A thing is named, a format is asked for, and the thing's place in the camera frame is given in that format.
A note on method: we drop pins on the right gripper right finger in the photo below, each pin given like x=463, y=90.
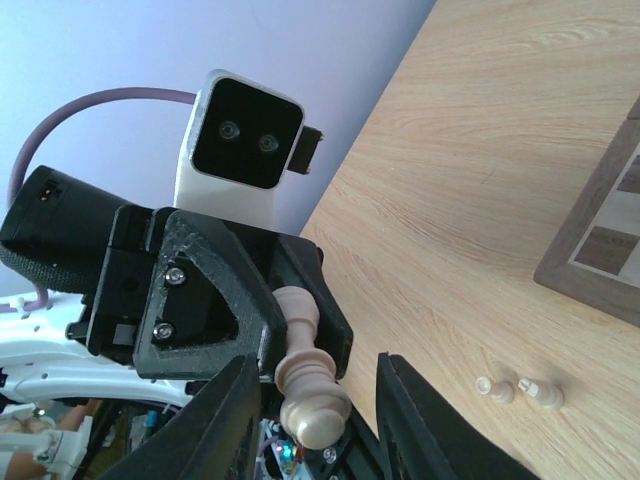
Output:
x=422, y=436

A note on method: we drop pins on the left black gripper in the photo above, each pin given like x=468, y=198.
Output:
x=209, y=300

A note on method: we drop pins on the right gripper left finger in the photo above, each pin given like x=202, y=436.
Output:
x=215, y=435

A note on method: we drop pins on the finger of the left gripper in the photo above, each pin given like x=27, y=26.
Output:
x=298, y=262

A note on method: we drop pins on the light chess bishop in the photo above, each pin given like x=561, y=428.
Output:
x=315, y=408

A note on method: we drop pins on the light chess piece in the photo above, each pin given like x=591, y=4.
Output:
x=546, y=394

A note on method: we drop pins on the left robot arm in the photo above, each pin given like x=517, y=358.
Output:
x=45, y=237

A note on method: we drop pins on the light chess pawn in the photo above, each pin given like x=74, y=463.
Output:
x=500, y=391

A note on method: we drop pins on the wooden chessboard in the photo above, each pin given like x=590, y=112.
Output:
x=594, y=257

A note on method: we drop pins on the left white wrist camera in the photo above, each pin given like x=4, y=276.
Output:
x=240, y=140

